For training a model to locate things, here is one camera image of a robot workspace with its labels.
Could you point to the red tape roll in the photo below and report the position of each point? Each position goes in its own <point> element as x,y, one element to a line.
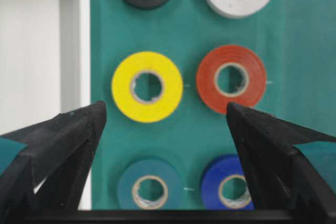
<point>230,74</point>

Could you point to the teal tape roll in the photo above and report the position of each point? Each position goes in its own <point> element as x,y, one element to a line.
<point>150,184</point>

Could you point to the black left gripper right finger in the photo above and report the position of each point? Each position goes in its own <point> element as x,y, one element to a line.
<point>288,168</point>

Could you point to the blue tape roll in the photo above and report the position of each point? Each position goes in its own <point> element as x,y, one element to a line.
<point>223,185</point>

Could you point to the green table cloth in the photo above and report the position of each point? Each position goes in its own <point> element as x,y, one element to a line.
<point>295,40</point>

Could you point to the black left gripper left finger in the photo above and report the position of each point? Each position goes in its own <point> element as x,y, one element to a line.
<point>51,170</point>

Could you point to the white plastic case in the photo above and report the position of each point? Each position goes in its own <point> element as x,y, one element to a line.
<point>45,60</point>

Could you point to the yellow tape roll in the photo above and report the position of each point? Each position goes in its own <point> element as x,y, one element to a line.
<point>147,87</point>

